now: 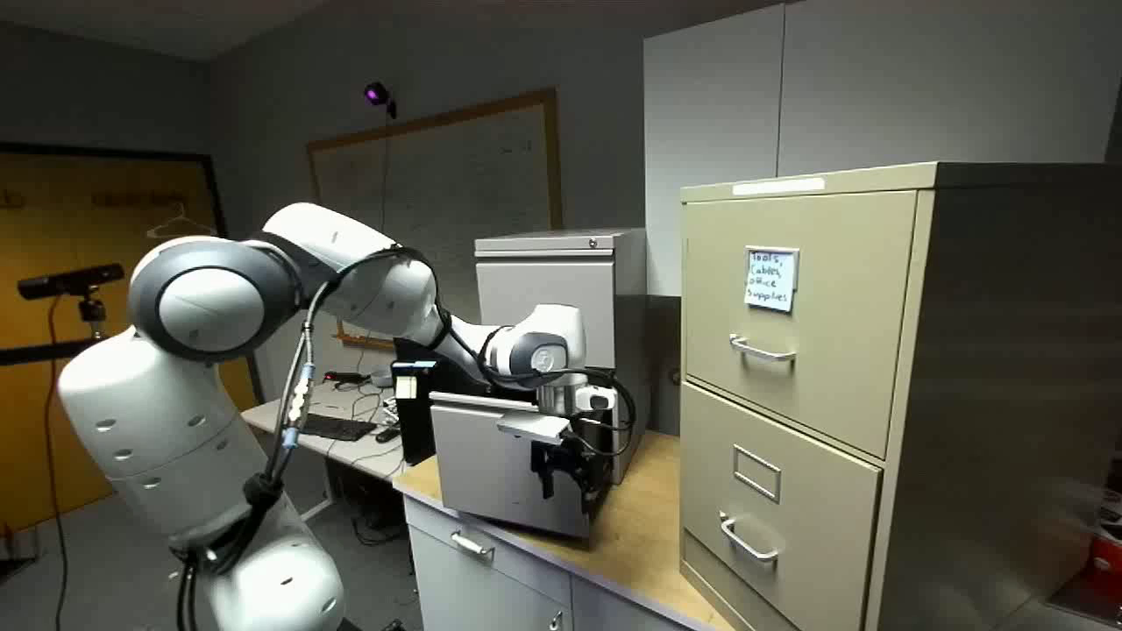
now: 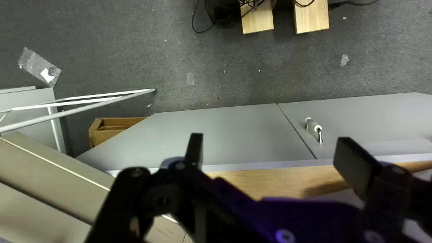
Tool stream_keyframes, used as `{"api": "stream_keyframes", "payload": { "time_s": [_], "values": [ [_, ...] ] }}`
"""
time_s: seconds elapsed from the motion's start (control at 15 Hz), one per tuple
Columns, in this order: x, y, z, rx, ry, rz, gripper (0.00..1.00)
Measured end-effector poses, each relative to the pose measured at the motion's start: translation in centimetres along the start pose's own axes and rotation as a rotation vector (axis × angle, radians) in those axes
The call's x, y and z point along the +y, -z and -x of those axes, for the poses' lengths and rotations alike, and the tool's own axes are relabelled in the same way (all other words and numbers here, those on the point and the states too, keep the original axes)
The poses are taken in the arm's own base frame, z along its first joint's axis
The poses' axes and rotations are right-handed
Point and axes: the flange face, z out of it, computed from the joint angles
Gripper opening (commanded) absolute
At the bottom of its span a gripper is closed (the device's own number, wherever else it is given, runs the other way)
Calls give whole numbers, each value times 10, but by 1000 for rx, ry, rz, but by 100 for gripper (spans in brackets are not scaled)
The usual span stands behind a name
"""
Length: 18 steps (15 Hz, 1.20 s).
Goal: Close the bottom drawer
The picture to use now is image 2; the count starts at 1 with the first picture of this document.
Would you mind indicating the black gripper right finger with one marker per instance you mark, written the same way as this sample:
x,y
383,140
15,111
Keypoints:
x,y
390,194

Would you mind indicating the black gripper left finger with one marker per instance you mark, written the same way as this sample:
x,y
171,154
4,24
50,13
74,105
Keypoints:
x,y
139,196

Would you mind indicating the grey drawer cabinet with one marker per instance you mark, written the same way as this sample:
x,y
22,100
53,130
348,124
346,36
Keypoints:
x,y
391,127

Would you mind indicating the open wooden bottom drawer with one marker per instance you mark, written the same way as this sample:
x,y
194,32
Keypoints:
x,y
104,128

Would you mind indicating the beige board panel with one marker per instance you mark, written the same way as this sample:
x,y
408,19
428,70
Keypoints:
x,y
46,196

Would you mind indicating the left wooden block leg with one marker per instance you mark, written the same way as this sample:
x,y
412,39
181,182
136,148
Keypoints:
x,y
256,15

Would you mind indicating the wooden block leg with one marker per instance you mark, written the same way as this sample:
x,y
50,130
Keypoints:
x,y
310,15
256,15

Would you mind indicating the right wooden block leg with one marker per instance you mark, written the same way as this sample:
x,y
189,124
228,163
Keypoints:
x,y
310,15

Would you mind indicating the white metal rod frame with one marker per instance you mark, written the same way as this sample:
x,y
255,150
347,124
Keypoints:
x,y
38,112

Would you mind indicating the silver drawer handle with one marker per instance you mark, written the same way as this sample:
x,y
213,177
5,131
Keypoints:
x,y
315,128

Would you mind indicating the clear plastic bracket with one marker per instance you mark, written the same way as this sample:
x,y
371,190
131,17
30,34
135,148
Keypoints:
x,y
38,66

